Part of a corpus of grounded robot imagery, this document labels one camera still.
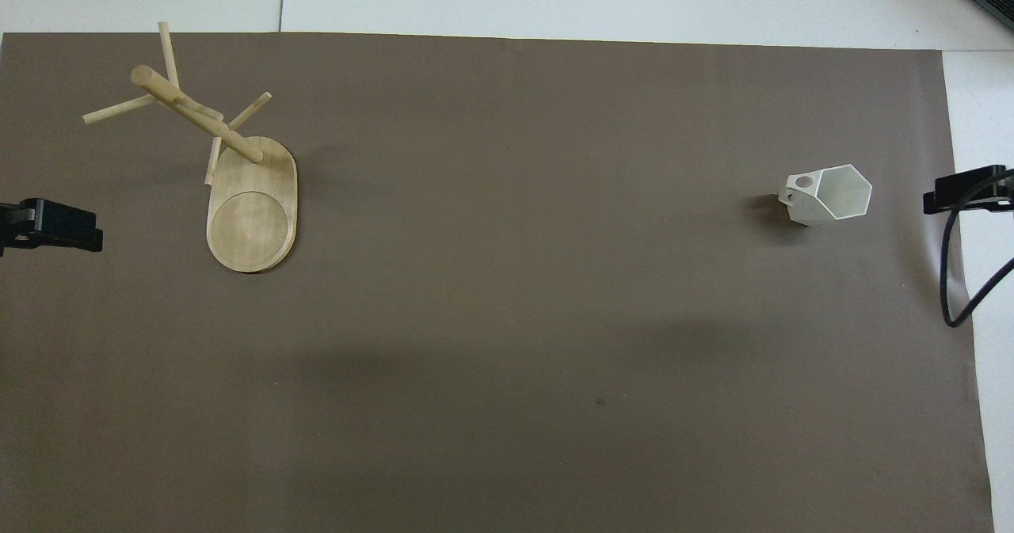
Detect black cable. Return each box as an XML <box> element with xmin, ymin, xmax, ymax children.
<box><xmin>940</xmin><ymin>167</ymin><xmax>1014</xmax><ymax>329</ymax></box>

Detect wooden cup rack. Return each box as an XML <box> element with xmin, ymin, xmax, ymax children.
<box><xmin>82</xmin><ymin>21</ymin><xmax>299</xmax><ymax>273</ymax></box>

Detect white hexagonal cup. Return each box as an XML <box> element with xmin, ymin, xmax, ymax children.
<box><xmin>778</xmin><ymin>164</ymin><xmax>873</xmax><ymax>228</ymax></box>

